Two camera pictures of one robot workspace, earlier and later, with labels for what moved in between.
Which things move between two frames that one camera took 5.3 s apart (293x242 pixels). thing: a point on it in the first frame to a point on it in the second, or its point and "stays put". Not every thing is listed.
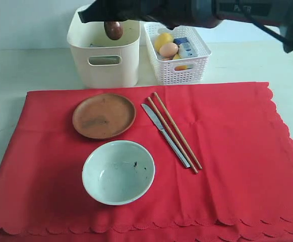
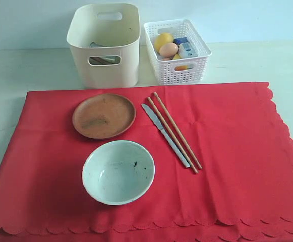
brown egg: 168,49 stays put
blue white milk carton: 186,50 stays put
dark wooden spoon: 114,29 to 101,60
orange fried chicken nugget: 167,58 stays put
